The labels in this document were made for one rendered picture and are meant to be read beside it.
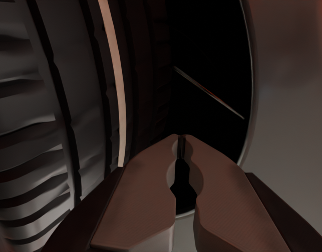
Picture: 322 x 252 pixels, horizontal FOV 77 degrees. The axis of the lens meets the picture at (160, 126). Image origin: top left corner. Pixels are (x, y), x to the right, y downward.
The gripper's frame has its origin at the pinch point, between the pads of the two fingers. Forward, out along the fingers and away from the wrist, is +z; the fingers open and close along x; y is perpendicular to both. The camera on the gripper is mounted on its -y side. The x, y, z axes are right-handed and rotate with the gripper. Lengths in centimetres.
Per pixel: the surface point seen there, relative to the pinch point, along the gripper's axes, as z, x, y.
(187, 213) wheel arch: 20.4, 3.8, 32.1
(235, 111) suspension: 43.6, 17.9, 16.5
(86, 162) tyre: 3.1, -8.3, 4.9
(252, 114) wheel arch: 16.3, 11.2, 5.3
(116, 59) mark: 7.1, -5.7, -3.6
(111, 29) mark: 7.4, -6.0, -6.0
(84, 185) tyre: 2.8, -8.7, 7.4
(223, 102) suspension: 45.3, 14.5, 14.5
